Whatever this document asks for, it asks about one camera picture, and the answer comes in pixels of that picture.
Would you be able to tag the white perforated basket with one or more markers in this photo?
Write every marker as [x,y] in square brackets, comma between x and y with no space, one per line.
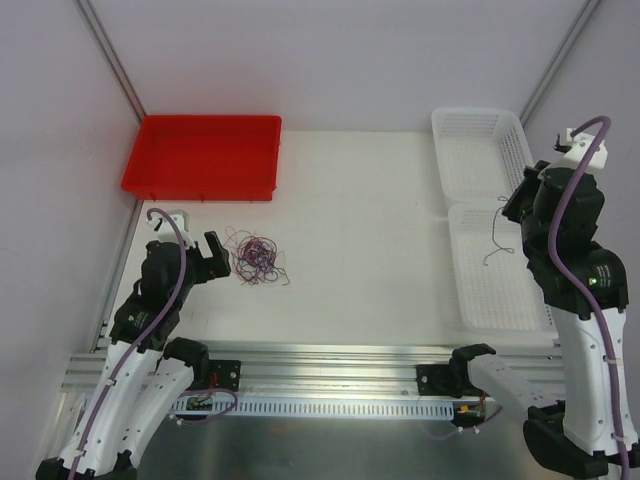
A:
[481,153]
[497,294]

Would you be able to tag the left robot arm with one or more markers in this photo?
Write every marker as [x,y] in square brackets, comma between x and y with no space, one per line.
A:
[146,368]

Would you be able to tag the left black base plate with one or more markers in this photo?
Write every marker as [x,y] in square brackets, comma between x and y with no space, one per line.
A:
[223,374]

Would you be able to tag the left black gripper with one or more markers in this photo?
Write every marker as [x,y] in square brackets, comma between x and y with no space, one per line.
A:
[201,261]

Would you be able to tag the far white perforated basket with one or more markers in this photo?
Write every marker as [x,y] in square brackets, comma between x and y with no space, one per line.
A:
[481,153]

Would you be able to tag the red plastic tray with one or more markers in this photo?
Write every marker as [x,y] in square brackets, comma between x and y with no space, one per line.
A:
[205,158]

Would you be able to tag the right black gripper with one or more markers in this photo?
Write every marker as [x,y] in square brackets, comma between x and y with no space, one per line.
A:
[520,198]

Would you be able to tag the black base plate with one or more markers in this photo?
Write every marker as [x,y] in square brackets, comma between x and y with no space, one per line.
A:
[445,380]
[223,374]

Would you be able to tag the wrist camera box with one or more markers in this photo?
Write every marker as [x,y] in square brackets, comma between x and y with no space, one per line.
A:
[573,149]
[164,224]

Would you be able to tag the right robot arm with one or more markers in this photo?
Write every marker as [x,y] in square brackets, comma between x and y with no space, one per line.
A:
[585,287]

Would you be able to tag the near white perforated basket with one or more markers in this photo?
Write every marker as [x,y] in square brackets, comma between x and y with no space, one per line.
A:
[497,294]

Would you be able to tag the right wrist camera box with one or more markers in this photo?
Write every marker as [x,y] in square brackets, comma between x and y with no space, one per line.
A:
[573,149]

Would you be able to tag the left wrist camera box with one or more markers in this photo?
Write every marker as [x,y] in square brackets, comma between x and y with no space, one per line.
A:
[164,224]

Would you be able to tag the white slotted cable duct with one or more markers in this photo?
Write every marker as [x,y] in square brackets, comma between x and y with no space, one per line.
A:
[317,408]

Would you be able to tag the aluminium mounting rail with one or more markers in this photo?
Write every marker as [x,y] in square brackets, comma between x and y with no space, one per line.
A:
[334,371]

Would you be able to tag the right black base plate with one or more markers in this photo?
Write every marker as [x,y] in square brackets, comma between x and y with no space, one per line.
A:
[445,380]

